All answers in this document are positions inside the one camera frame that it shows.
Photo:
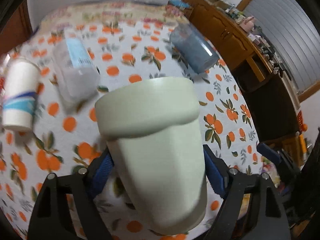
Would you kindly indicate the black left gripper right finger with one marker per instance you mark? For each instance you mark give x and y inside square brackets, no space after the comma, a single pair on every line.
[251,207]

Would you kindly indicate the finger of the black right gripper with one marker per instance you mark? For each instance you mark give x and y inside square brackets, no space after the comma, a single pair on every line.
[283,162]

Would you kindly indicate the pale green insulated cup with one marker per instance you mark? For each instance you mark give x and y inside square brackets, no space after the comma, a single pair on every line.
[153,134]

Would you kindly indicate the blue translucent plastic cup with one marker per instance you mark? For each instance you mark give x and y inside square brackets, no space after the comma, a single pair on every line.
[193,47]

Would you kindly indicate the white paper cup blue stripes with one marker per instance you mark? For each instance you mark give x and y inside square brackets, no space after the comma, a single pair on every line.
[20,95]

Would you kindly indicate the wooden sideboard cabinet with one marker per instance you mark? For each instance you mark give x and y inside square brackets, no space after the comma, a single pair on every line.
[268,90]

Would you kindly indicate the pink kettle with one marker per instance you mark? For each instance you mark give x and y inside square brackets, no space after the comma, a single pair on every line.
[248,24]

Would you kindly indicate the grey window blind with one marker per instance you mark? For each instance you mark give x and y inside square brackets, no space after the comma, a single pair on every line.
[294,36]

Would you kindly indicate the frosted plastic bottle blue label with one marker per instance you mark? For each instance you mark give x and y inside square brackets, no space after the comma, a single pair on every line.
[77,76]

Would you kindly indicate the blue plastic bag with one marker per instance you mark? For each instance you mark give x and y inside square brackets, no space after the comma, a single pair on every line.
[179,4]

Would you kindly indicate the brown louvered wardrobe door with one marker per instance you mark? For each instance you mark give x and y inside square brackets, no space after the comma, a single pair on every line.
[17,30]

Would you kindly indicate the floral bed quilt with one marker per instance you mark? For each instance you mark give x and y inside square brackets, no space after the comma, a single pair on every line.
[106,12]

